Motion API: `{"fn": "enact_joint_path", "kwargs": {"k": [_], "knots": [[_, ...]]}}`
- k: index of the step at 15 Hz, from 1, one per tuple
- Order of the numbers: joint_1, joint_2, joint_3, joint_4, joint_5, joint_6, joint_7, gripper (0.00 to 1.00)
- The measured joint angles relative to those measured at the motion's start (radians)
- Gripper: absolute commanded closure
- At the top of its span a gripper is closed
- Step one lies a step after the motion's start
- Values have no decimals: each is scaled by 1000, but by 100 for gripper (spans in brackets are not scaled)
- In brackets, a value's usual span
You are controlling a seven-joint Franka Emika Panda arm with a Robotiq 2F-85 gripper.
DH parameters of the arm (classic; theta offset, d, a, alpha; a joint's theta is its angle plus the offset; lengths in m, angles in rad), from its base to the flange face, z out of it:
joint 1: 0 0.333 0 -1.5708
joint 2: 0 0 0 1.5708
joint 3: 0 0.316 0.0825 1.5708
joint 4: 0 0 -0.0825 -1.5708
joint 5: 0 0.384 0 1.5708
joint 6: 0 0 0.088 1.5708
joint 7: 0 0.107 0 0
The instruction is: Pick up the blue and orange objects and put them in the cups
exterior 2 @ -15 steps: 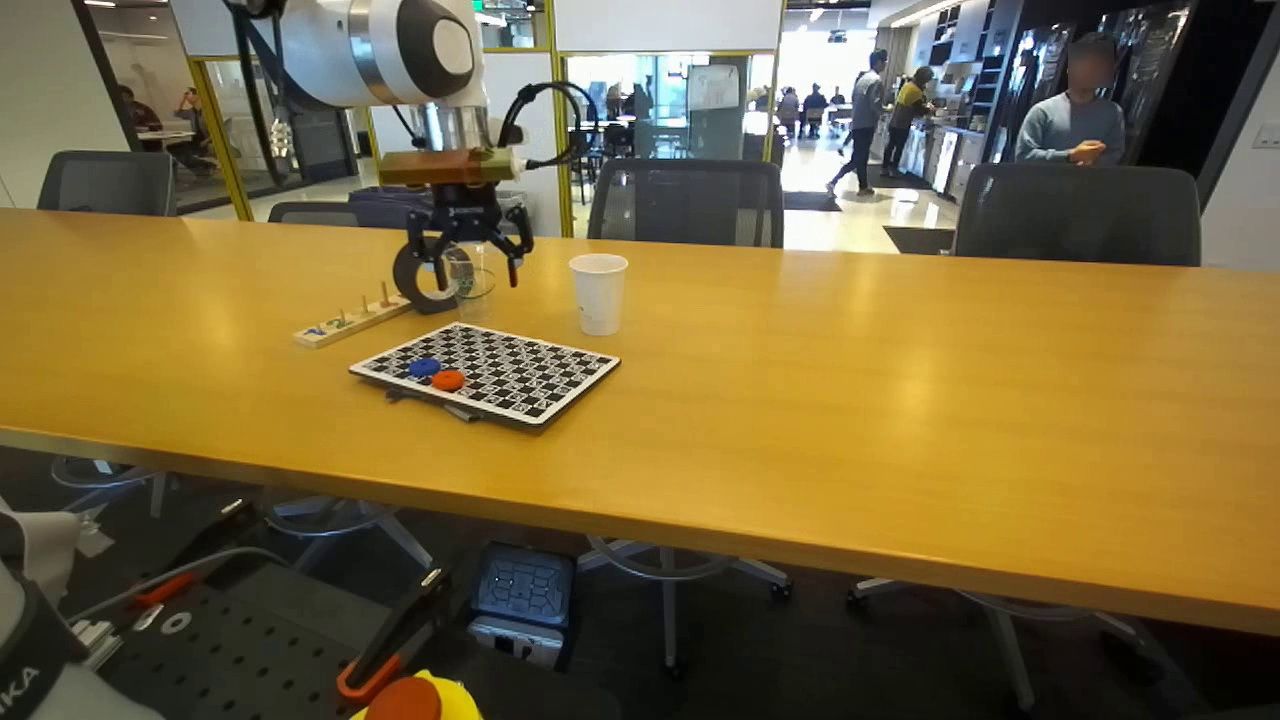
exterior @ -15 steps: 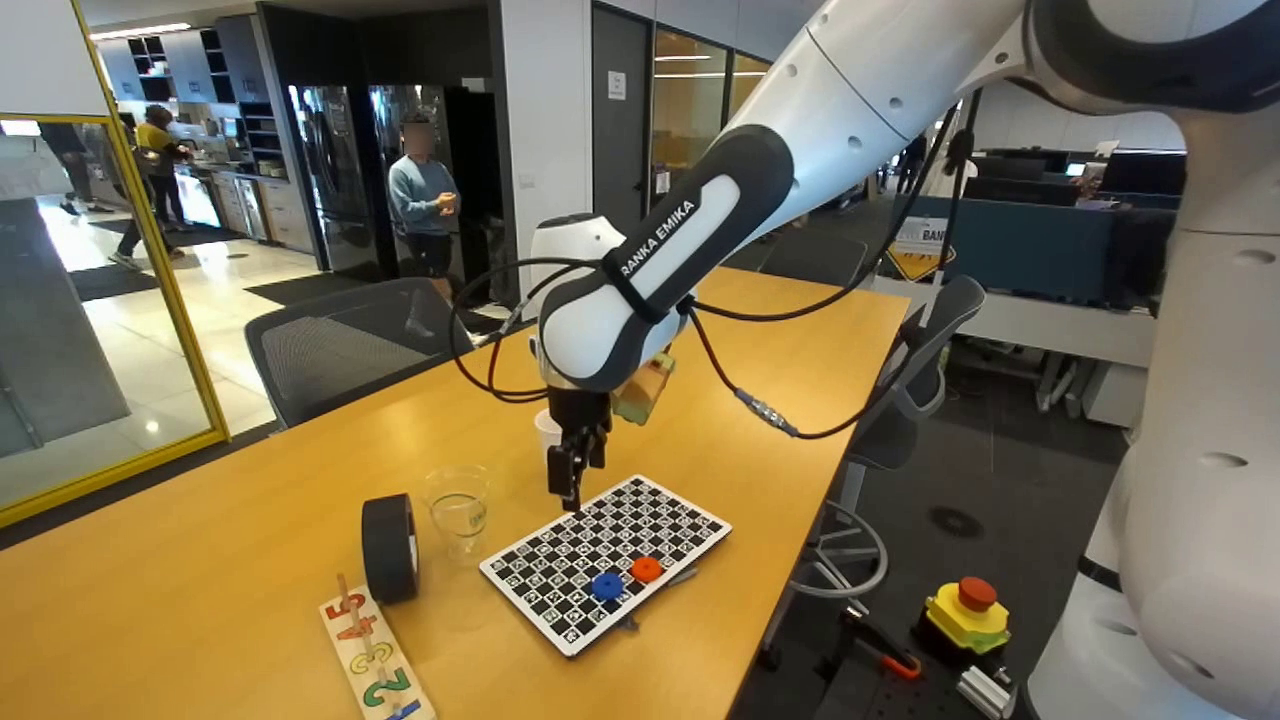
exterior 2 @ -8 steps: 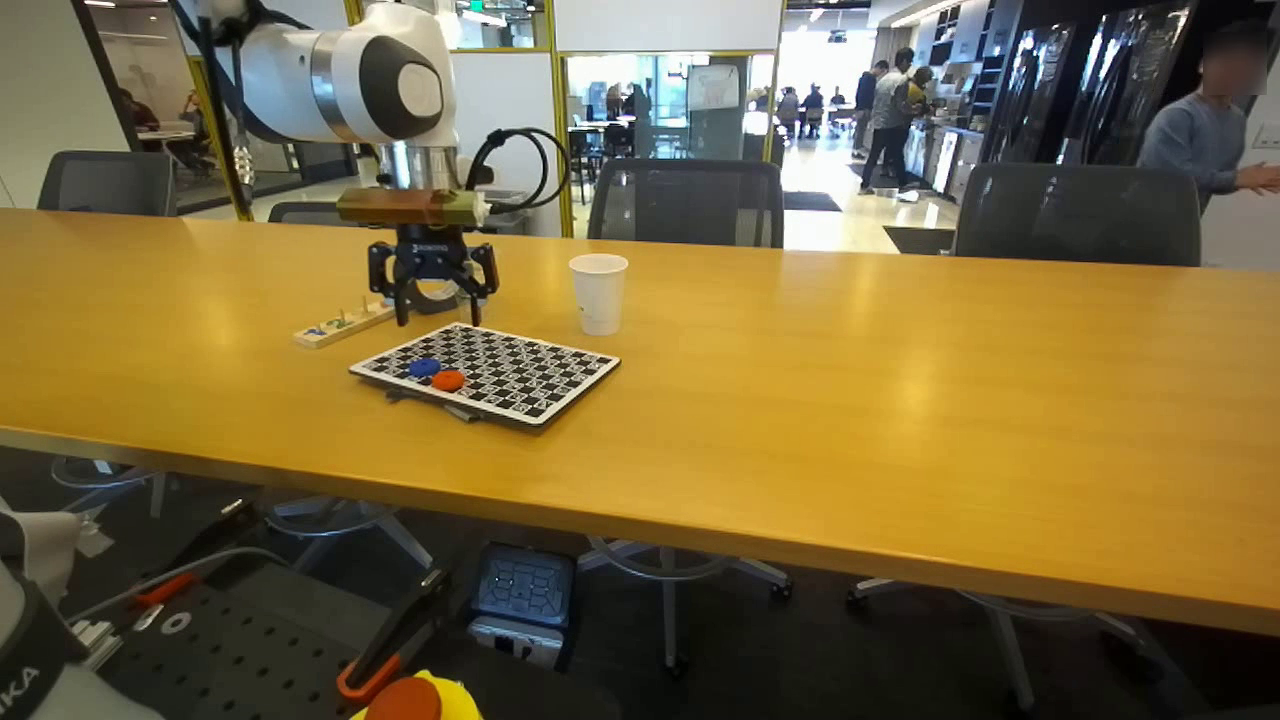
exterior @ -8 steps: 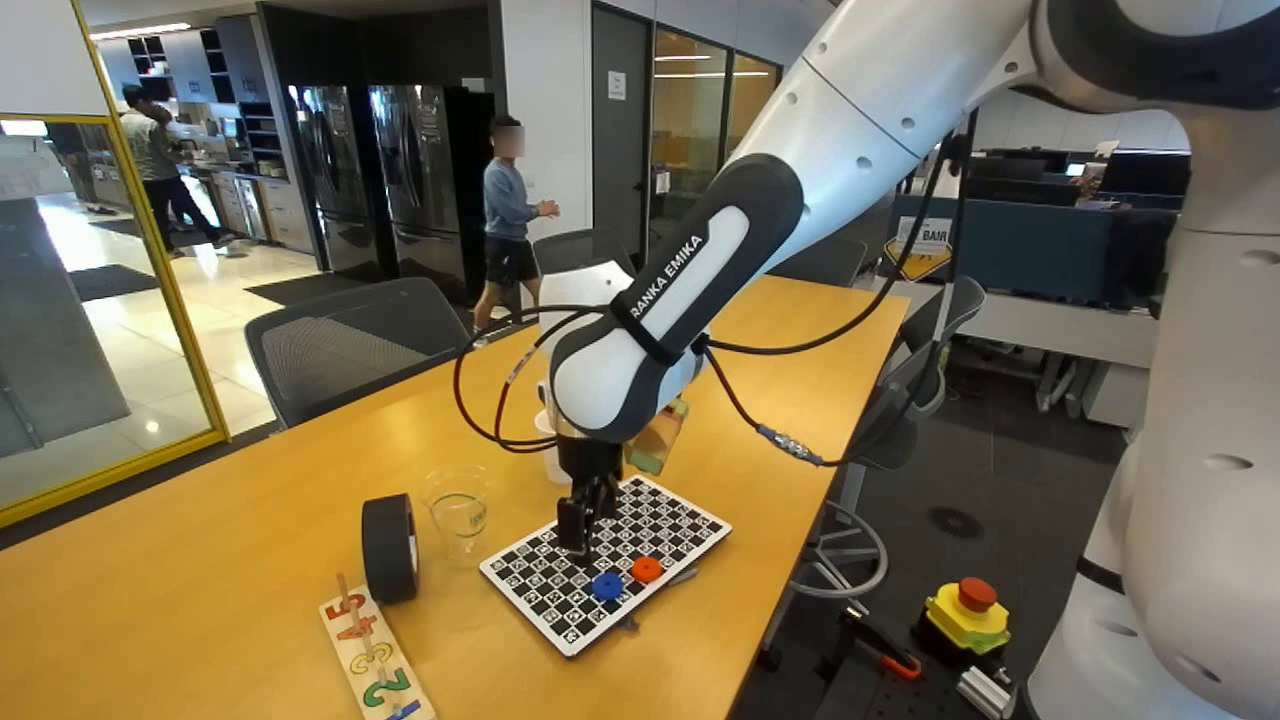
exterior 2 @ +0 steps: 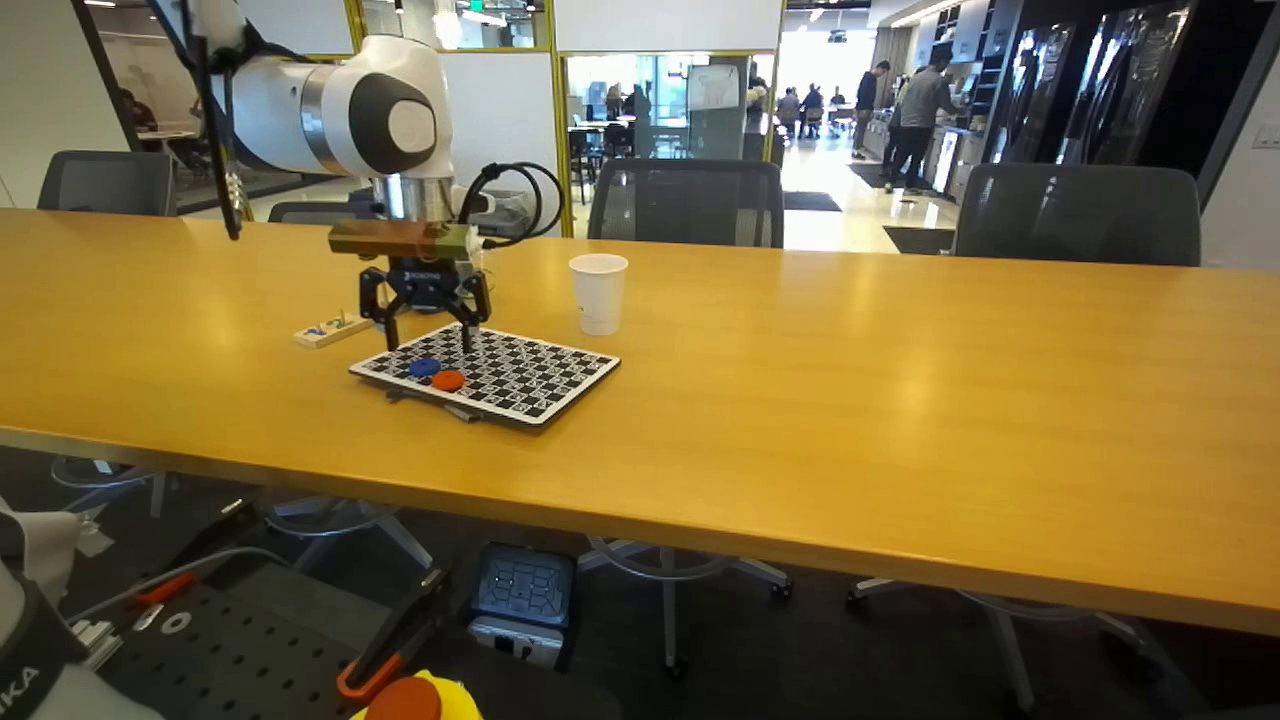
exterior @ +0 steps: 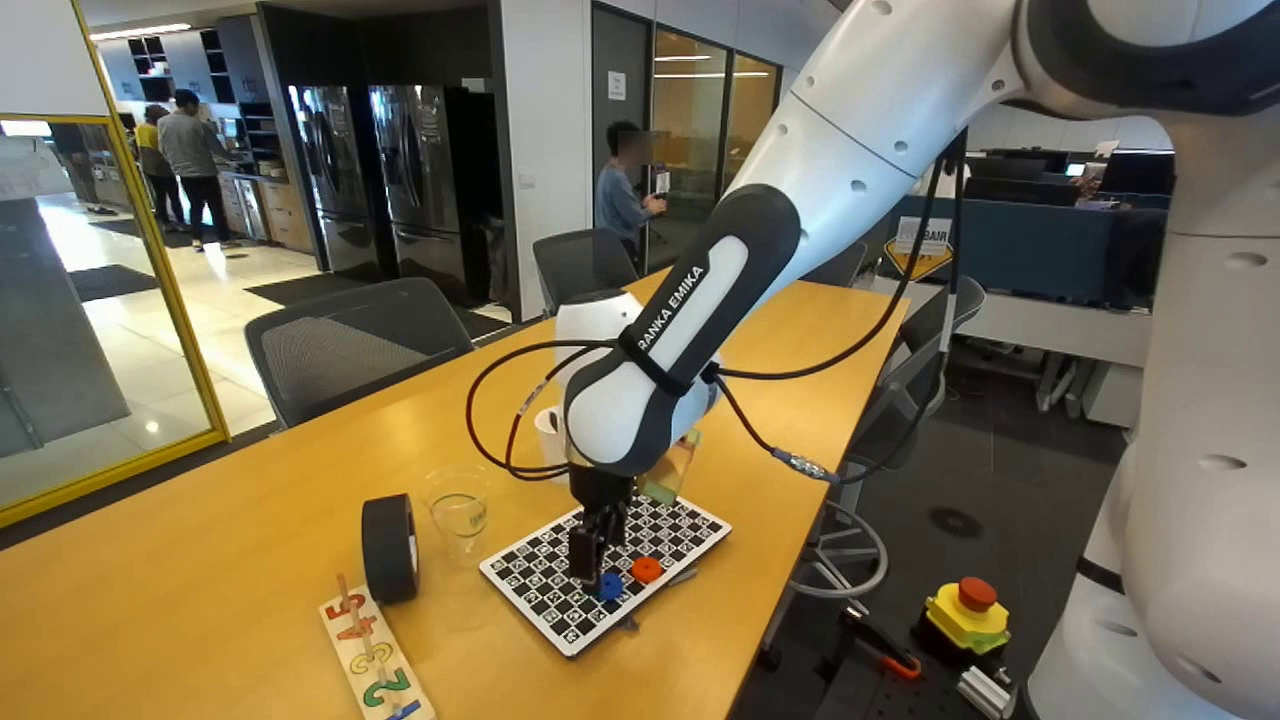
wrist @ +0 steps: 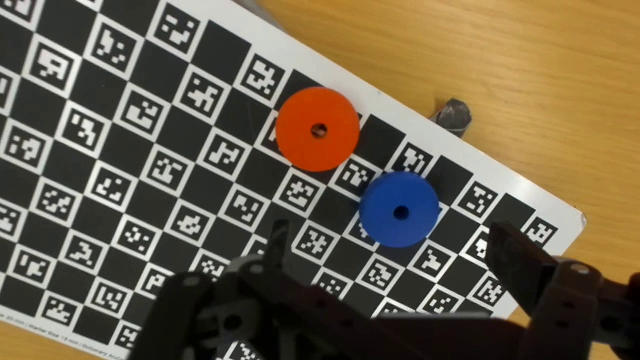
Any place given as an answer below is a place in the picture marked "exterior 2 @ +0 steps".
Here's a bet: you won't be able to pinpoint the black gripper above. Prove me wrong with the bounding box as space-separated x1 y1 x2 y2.
357 258 496 358

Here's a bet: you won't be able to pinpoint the white black robot base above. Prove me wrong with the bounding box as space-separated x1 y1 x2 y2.
0 557 173 720

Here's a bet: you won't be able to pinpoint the wooden number puzzle strip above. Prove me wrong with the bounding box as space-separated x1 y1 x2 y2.
291 303 390 351

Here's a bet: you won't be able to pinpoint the gray board support piece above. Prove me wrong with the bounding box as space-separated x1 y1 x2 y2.
429 390 488 423

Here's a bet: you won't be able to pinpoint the white paper cup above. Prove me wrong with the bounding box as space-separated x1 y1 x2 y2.
569 253 633 341

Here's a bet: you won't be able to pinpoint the office chair base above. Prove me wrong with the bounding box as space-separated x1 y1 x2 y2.
49 457 173 520
257 492 440 574

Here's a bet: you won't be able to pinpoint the gray floor power box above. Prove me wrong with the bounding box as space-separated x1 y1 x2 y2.
464 538 578 670

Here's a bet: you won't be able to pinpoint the black angled bar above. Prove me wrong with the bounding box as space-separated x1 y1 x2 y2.
169 497 267 578

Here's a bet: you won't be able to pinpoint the white hanging panel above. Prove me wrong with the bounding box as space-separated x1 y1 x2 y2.
237 0 360 60
551 0 787 55

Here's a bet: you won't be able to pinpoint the black orange clamp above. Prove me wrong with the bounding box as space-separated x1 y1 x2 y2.
332 565 453 712

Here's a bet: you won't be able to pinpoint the black office chair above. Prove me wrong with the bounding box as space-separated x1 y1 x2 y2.
842 571 1211 720
574 535 801 674

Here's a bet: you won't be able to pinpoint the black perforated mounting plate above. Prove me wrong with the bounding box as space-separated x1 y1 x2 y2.
92 557 404 720

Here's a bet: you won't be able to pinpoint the yellow red emergency stop button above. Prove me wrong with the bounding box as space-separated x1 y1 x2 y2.
346 668 488 720

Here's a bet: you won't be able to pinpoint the person in dark clothes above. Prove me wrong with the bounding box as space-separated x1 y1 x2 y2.
851 55 887 164

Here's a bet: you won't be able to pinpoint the person in blue-gray shirt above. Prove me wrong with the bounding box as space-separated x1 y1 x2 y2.
884 55 961 191

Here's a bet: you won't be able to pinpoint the black glass door refrigerators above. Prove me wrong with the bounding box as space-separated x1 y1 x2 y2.
975 0 1271 185

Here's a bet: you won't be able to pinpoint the brown wrist camera box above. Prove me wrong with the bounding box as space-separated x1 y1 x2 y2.
323 215 488 266

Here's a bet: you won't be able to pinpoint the black looped gripper cable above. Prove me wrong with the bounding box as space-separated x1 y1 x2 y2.
455 155 570 248

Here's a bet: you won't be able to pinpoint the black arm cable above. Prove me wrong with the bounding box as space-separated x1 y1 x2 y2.
143 0 250 243

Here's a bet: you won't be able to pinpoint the gray hose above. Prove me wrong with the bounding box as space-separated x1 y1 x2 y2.
62 538 291 630

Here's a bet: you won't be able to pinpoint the red handled tool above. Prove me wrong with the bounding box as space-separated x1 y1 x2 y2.
124 571 205 611

